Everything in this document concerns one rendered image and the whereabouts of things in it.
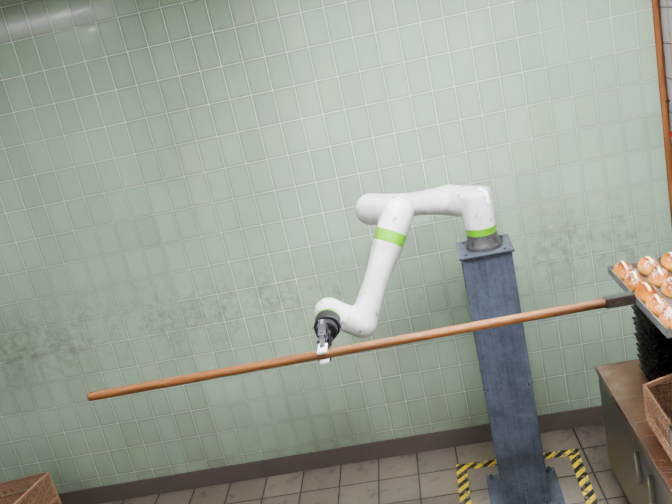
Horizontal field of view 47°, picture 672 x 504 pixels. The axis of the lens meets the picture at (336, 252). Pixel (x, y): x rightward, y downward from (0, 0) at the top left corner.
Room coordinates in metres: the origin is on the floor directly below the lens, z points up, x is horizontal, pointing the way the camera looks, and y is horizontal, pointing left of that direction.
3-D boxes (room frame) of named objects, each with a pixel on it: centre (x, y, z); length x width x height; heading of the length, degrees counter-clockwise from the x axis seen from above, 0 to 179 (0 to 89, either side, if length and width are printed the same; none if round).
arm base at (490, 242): (3.04, -0.60, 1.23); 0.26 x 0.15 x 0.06; 171
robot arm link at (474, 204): (2.99, -0.59, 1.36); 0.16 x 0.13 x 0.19; 32
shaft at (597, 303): (2.29, 0.06, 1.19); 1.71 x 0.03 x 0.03; 84
